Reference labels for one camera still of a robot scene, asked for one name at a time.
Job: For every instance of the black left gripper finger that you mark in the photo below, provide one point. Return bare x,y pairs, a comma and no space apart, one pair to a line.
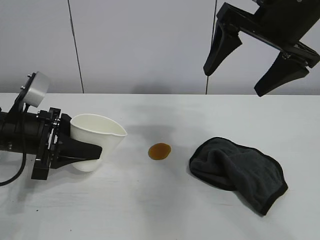
80,150
66,126

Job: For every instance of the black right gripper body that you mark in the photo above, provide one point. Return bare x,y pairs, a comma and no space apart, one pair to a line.
280,22

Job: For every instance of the white paper cup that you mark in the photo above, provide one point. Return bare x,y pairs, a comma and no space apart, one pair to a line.
97,130

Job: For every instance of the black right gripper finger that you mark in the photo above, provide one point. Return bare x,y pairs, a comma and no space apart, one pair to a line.
221,47
282,75

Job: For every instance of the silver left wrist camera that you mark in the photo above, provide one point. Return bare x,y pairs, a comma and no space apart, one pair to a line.
36,88

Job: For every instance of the dark grey microfibre cloth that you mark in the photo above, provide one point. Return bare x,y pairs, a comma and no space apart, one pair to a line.
235,167

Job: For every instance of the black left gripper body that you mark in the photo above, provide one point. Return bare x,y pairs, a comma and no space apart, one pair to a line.
15,132

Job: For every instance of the brown liquid spill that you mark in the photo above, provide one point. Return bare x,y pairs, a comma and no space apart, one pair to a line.
160,151

